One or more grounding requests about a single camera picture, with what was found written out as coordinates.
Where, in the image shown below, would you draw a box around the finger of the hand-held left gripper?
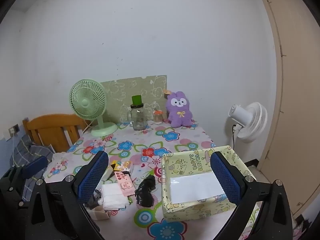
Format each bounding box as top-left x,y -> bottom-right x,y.
0,156 -> 48,213

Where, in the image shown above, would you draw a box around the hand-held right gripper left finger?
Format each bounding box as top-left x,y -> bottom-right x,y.
30,151 -> 109,240

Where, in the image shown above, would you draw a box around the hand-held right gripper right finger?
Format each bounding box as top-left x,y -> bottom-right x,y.
210,151 -> 293,240

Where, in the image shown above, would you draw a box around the grey mesh cloth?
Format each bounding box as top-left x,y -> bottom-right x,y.
86,190 -> 103,209

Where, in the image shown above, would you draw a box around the white tissue sheets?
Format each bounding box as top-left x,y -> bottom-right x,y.
101,184 -> 130,209

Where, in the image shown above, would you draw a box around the colourful snack packets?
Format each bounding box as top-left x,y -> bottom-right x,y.
110,160 -> 134,177

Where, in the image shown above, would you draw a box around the pink packet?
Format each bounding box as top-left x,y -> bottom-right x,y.
114,171 -> 135,196

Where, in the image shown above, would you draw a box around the yellow printed box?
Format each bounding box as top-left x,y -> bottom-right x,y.
161,145 -> 253,222

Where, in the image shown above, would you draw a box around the black plastic bag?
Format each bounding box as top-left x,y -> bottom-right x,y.
135,175 -> 156,207

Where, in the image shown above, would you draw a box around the plaid cloth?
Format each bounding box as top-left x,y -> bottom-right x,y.
10,134 -> 54,170

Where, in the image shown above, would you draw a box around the wooden chair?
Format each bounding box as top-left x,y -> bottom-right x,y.
22,114 -> 92,153

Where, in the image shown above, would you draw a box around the floral tablecloth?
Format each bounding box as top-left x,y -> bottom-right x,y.
42,120 -> 263,240

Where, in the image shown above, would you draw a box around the white standing fan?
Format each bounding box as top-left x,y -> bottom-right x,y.
229,102 -> 268,153

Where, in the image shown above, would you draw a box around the glass jar with green lid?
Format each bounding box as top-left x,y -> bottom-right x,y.
127,95 -> 148,131

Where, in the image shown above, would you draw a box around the green desk fan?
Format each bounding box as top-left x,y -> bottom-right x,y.
69,79 -> 118,137

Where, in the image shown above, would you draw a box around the purple plush bunny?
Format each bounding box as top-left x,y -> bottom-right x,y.
164,90 -> 193,128

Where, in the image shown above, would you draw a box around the dark printed bag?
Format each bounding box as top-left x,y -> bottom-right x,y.
291,215 -> 312,240

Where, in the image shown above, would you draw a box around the green printed board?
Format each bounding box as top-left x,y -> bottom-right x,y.
100,75 -> 167,124

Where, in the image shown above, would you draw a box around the beige door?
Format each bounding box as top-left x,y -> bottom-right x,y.
255,0 -> 320,215

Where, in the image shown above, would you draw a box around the black fan cable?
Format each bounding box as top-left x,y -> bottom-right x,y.
231,124 -> 237,150

